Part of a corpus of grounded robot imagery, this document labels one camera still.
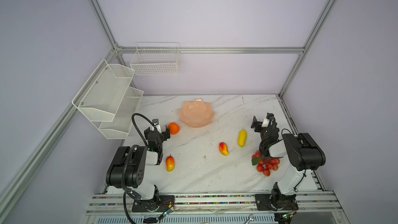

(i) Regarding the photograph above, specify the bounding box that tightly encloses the white wire basket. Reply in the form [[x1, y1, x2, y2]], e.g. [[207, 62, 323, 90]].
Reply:
[[130, 42, 180, 76]]

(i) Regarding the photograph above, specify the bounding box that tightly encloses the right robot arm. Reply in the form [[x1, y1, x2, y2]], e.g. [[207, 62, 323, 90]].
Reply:
[[251, 113, 326, 211]]

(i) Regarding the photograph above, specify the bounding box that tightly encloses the pink scalloped fruit bowl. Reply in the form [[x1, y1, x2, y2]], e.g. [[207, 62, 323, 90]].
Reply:
[[178, 99, 215, 128]]

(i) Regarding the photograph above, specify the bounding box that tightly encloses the orange fake fruit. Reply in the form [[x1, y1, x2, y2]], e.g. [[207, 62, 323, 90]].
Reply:
[[168, 122, 180, 135]]

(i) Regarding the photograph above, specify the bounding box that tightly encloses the red lychee bunch with leaf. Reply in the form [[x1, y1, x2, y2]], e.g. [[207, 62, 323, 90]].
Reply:
[[251, 151, 280, 177]]

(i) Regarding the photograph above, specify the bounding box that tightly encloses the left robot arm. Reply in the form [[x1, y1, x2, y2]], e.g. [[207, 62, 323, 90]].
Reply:
[[105, 113, 171, 201]]

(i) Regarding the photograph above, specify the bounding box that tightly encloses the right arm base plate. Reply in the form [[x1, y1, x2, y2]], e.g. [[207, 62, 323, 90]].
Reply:
[[255, 194, 299, 212]]

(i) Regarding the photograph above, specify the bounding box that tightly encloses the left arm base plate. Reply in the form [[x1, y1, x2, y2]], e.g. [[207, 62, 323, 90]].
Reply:
[[131, 195, 175, 213]]

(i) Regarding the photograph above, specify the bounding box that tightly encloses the white mesh two-tier shelf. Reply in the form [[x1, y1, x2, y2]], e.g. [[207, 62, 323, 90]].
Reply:
[[72, 60, 144, 140]]

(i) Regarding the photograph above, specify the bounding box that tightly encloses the red yellow mango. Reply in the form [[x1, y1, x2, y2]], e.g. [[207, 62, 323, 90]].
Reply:
[[166, 156, 176, 172], [219, 142, 229, 156]]

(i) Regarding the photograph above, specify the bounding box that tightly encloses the aluminium rail front frame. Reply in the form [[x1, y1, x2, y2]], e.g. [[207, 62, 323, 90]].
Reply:
[[86, 191, 343, 215]]

